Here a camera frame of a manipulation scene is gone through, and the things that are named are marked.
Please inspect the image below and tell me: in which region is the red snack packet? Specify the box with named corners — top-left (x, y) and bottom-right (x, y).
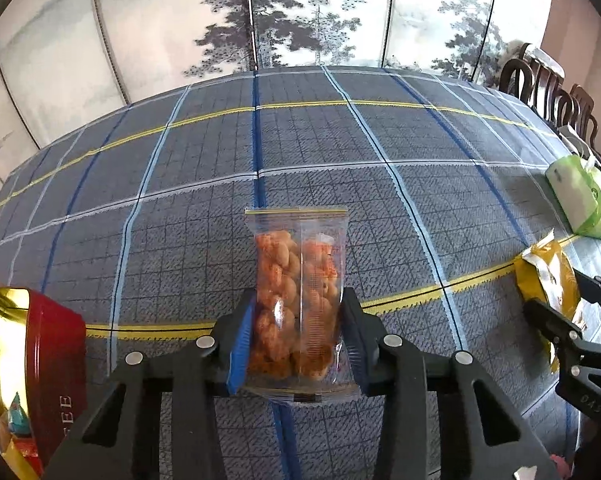
top-left (10, 432), bottom-right (41, 461)

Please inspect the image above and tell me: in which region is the clear bag of orange peanuts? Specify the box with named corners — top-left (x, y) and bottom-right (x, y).
top-left (244, 206), bottom-right (357, 405)

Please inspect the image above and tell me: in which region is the yellow snack packet white stripe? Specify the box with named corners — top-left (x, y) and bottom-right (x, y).
top-left (513, 230), bottom-right (589, 373)

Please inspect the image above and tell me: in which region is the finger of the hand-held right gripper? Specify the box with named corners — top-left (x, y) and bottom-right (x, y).
top-left (573, 271), bottom-right (601, 311)
top-left (523, 297), bottom-right (586, 361)

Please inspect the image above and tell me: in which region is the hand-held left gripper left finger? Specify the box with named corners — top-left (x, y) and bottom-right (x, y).
top-left (50, 287), bottom-right (256, 480)

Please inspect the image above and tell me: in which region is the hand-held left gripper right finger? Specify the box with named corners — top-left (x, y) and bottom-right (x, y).
top-left (338, 286), bottom-right (564, 480)

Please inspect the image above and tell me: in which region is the blue candy packet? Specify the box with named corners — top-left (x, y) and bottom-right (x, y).
top-left (6, 392), bottom-right (34, 436)

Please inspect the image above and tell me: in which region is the dark wooden chair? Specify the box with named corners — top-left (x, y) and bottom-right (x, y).
top-left (555, 85), bottom-right (601, 181)
top-left (498, 42), bottom-right (564, 126)

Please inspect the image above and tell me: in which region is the green tissue pack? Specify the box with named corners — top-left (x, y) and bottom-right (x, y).
top-left (545, 154), bottom-right (601, 240)

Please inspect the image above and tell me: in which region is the red and gold tin box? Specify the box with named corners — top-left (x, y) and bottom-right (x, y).
top-left (0, 286), bottom-right (88, 480)

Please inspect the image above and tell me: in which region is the painted folding screen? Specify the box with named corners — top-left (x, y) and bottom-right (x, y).
top-left (0, 0), bottom-right (556, 221)

